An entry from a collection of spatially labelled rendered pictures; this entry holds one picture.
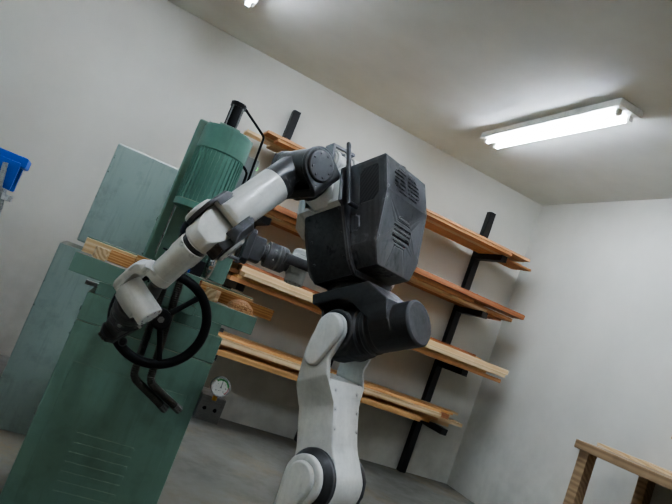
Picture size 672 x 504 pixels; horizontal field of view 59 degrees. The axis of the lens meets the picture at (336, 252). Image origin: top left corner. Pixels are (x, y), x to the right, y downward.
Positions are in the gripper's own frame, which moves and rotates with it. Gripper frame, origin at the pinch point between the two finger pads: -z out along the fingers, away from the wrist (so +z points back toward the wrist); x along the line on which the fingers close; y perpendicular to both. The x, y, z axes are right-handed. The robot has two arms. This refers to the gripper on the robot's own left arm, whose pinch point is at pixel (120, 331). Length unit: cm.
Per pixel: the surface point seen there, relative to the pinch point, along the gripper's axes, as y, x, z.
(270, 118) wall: 133, 242, -168
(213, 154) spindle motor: 38, 59, 1
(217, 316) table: -7.1, 34.0, -16.4
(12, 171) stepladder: 99, 25, -73
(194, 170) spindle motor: 38, 52, -4
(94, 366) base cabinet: 1.3, -2.5, -29.8
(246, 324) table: -14.5, 40.7, -16.0
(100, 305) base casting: 15.2, 6.4, -20.8
